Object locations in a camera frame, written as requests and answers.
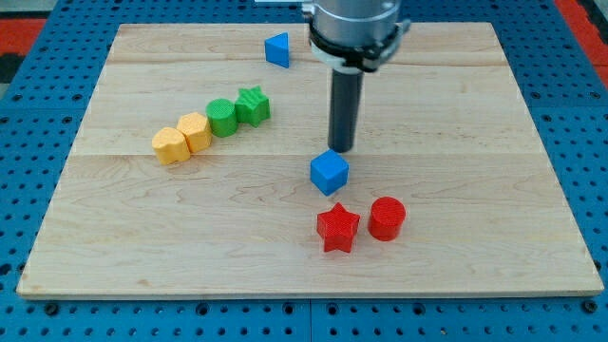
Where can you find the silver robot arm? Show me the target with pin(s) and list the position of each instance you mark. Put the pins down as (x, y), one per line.
(355, 36)

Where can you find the blue triangle block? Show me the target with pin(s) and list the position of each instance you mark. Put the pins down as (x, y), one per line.
(277, 50)

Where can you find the blue cube block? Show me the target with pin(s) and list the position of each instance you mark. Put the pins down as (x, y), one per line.
(329, 172)

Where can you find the red star block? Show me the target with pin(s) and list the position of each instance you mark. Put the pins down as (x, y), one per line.
(337, 228)

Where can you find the green star block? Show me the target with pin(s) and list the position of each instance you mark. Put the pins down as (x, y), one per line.
(252, 106)

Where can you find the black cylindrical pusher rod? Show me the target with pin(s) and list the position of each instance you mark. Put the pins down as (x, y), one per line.
(344, 106)

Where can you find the red cylinder block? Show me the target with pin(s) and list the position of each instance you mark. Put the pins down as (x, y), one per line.
(387, 216)

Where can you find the green cylinder block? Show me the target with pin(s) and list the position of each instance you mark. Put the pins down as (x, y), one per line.
(222, 116)

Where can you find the wooden board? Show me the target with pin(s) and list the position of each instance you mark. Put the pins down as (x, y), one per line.
(443, 127)

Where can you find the yellow hexagon block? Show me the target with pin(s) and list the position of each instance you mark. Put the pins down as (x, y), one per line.
(196, 130)

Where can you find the yellow heart block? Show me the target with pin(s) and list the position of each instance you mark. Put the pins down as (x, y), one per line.
(170, 146)

